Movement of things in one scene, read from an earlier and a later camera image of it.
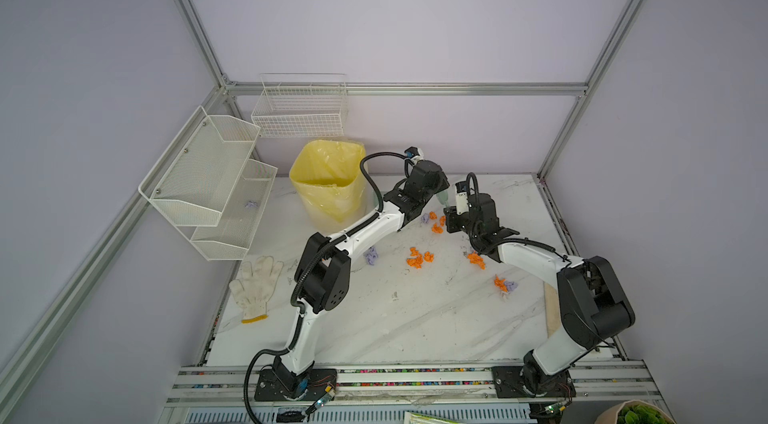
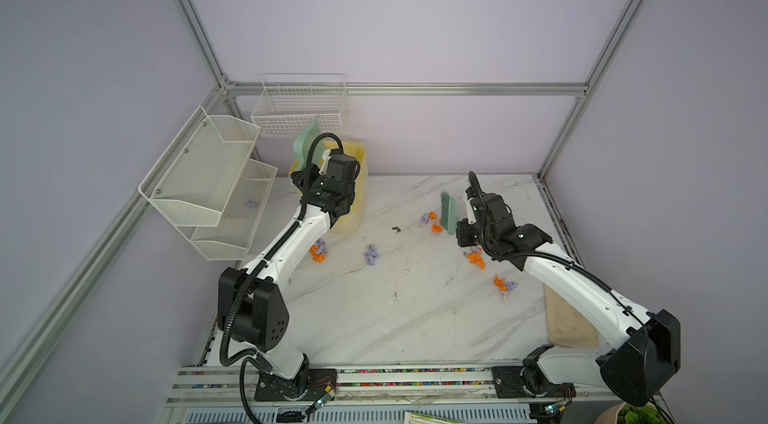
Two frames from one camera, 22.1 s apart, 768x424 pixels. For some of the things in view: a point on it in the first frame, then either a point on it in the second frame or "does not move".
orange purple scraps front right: x=504 y=284 does not move
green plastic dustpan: x=374 y=200 to x=303 y=144
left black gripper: x=442 y=183 to x=312 y=171
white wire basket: x=302 y=104 does not move
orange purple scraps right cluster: x=476 y=259 does not move
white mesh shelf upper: x=192 y=184 does not move
